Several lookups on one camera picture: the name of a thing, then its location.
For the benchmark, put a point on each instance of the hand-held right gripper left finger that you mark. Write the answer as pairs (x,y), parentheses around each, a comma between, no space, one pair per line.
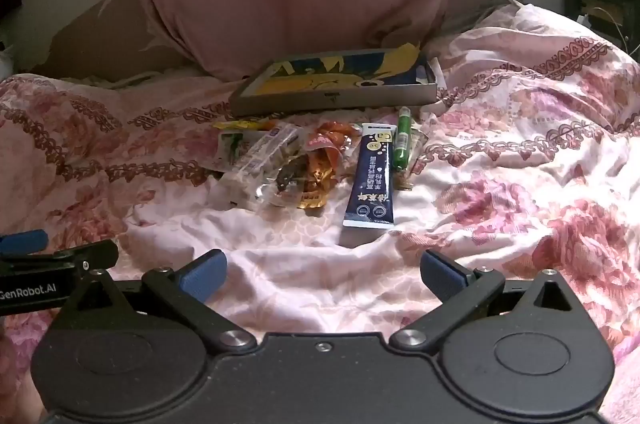
(202,279)

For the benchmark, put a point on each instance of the yellow snack packet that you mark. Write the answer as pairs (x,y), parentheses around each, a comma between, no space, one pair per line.
(237,124)

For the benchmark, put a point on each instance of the clear packet with dark snack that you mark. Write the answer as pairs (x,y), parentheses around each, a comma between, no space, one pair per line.
(287,176)

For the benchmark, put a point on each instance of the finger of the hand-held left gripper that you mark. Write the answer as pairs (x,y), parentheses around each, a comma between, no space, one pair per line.
(85,255)
(22,242)

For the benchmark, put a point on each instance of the small clear wrapper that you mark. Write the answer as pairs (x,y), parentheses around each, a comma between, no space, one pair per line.
(416,159)

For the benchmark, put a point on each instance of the clear packet with green print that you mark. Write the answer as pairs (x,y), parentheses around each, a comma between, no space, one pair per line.
(250,164)

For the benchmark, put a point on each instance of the pink floral blanket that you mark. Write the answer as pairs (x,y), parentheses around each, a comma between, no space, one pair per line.
(500,154)

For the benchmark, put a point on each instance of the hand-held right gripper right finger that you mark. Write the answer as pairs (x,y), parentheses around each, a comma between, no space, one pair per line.
(440,275)

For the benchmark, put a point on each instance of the dark blue snack packet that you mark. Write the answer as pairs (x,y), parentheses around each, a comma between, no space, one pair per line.
(370,179)

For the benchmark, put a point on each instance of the white paper strip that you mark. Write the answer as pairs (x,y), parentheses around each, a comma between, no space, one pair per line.
(437,71)

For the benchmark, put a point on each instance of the golden brown snack packet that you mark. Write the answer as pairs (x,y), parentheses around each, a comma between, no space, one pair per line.
(317,184)

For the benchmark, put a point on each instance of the green snack stick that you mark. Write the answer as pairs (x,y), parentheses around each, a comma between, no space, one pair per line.
(401,144)

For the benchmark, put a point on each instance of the box with yellow print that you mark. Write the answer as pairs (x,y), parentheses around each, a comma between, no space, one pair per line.
(330,96)

